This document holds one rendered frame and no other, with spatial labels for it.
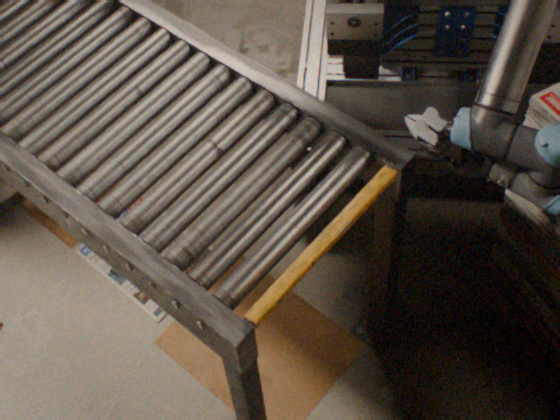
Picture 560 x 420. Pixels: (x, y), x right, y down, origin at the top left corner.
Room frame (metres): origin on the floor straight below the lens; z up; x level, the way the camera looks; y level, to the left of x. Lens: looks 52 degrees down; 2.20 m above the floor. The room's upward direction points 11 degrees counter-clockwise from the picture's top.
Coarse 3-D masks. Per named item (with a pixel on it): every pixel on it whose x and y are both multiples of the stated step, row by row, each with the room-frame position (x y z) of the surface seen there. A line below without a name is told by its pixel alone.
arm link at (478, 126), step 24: (528, 0) 1.09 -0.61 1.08; (552, 0) 1.08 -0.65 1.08; (504, 24) 1.08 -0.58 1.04; (528, 24) 1.05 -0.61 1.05; (504, 48) 1.04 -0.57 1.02; (528, 48) 1.02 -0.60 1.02; (504, 72) 1.00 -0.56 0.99; (528, 72) 1.00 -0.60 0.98; (480, 96) 1.00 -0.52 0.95; (504, 96) 0.97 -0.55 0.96; (456, 120) 0.97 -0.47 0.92; (480, 120) 0.96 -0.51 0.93; (504, 120) 0.94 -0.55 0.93; (456, 144) 0.95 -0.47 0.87; (480, 144) 0.92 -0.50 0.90; (504, 144) 0.91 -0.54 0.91
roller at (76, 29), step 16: (112, 0) 1.63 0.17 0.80; (80, 16) 1.59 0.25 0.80; (96, 16) 1.59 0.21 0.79; (64, 32) 1.54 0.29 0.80; (80, 32) 1.55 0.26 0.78; (48, 48) 1.50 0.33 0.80; (64, 48) 1.51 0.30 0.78; (16, 64) 1.47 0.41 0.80; (32, 64) 1.46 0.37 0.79; (0, 80) 1.42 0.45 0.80; (16, 80) 1.42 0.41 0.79; (0, 96) 1.39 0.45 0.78
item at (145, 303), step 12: (84, 252) 1.43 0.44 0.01; (204, 252) 1.35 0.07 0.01; (96, 264) 1.38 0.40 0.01; (108, 264) 1.37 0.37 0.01; (192, 264) 1.31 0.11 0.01; (108, 276) 1.33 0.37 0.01; (120, 276) 1.32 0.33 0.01; (120, 288) 1.28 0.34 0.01; (132, 288) 1.27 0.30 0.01; (132, 300) 1.23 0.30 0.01; (144, 300) 1.22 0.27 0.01; (156, 312) 1.18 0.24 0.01
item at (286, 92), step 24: (120, 0) 1.62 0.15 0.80; (144, 0) 1.60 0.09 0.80; (168, 24) 1.51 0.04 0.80; (192, 48) 1.42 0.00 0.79; (216, 48) 1.40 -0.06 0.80; (240, 72) 1.31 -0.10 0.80; (264, 72) 1.30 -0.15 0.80; (288, 96) 1.21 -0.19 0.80; (312, 96) 1.20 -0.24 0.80; (336, 120) 1.12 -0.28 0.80; (312, 144) 1.15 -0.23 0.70; (360, 144) 1.05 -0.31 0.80; (384, 144) 1.04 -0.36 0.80; (408, 168) 0.98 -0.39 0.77; (384, 192) 1.00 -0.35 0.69
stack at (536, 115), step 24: (552, 96) 1.06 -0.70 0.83; (528, 120) 1.06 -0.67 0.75; (552, 120) 1.01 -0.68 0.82; (528, 216) 0.99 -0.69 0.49; (552, 216) 0.94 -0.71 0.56; (504, 240) 1.04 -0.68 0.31; (552, 240) 0.91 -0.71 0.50; (504, 264) 1.02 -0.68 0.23; (528, 264) 0.96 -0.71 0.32; (552, 264) 0.90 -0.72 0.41; (480, 288) 1.06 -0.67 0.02; (504, 288) 1.00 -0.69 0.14; (528, 288) 0.93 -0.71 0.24; (552, 288) 0.88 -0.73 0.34; (504, 312) 0.97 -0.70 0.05; (552, 312) 0.86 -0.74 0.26; (528, 336) 0.91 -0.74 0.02; (552, 384) 0.78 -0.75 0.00
